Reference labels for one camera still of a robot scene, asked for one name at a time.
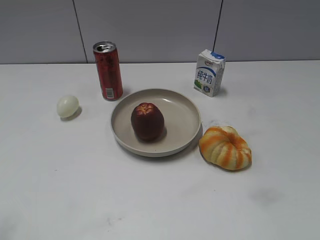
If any dark red apple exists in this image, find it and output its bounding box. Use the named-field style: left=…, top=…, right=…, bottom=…
left=131, top=102, right=165, bottom=142

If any beige round plate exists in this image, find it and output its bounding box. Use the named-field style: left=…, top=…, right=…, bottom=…
left=110, top=88, right=202, bottom=158

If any orange striped bread bun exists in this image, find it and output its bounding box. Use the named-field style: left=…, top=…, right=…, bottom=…
left=198, top=126, right=252, bottom=171

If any white milk carton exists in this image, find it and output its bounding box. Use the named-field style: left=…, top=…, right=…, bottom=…
left=193, top=49, right=226, bottom=98

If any red drink can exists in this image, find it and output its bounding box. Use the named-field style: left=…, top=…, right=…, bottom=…
left=93, top=41, right=123, bottom=101

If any white egg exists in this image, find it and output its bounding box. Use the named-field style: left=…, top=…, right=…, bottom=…
left=56, top=95, right=80, bottom=118

